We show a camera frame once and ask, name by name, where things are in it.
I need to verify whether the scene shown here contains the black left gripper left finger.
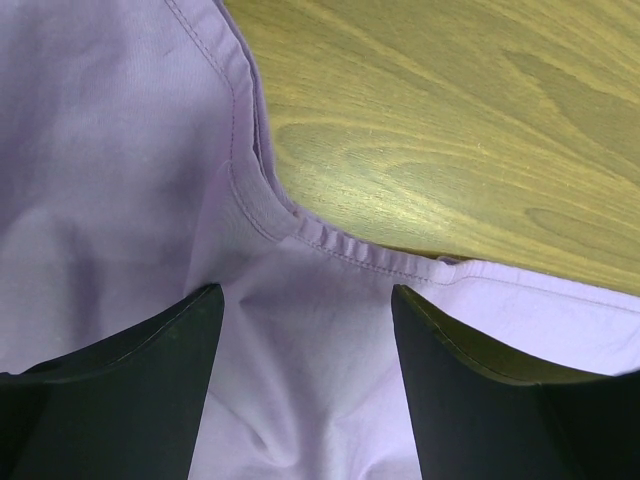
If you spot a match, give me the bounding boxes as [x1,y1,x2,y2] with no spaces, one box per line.
[1,285,224,480]

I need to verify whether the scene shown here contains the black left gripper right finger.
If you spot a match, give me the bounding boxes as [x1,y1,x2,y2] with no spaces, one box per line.
[391,285,639,479]

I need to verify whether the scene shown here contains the purple trousers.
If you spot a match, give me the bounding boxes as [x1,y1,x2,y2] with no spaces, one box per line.
[1,1,639,479]

